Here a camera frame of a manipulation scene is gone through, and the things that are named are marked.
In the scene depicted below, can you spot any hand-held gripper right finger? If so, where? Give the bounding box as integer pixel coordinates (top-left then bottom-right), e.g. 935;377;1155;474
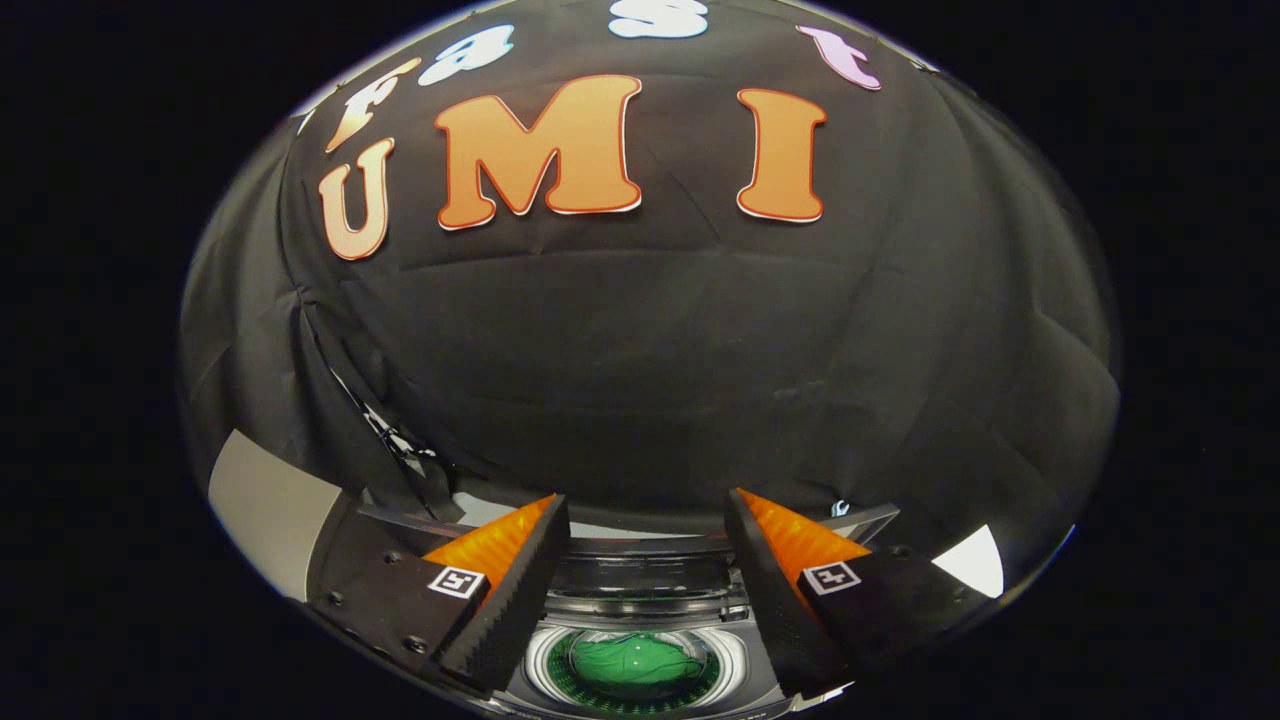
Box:
724;487;993;702

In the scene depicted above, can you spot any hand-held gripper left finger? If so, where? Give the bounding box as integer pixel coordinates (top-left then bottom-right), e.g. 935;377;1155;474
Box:
308;493;572;695

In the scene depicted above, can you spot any green polo shirt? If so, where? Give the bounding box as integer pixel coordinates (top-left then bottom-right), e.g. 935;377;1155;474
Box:
569;631;707;700

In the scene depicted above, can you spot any white sheet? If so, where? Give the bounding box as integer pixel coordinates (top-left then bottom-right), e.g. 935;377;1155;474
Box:
931;524;1005;600

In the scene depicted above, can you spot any grey board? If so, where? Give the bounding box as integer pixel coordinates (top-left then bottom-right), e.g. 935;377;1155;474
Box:
207;429;347;602

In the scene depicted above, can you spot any black backdrop cloth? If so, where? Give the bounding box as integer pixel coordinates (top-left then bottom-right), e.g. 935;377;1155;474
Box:
178;0;1123;566

